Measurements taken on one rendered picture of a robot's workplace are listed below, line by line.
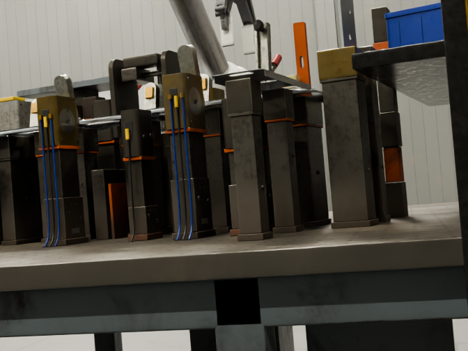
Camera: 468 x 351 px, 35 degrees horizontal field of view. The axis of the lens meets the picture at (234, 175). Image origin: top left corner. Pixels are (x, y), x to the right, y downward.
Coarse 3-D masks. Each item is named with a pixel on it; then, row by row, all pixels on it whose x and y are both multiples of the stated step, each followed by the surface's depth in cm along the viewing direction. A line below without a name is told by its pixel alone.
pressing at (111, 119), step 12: (300, 96) 174; (312, 96) 175; (156, 108) 174; (204, 108) 181; (84, 120) 184; (96, 120) 182; (108, 120) 190; (156, 120) 191; (0, 132) 194; (12, 132) 192; (24, 132) 204
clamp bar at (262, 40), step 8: (264, 24) 192; (256, 32) 191; (264, 32) 192; (256, 40) 191; (264, 40) 191; (256, 48) 191; (264, 48) 191; (256, 56) 190; (264, 56) 191; (256, 64) 190; (264, 64) 190
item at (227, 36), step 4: (228, 16) 170; (232, 16) 171; (220, 20) 171; (228, 20) 170; (232, 20) 171; (220, 24) 171; (228, 24) 170; (232, 24) 170; (220, 28) 171; (232, 28) 170; (224, 32) 171; (228, 32) 171; (232, 32) 170; (224, 36) 171; (228, 36) 171; (232, 36) 170; (224, 40) 171; (228, 40) 171; (232, 40) 170; (224, 44) 171; (228, 44) 171; (232, 44) 170
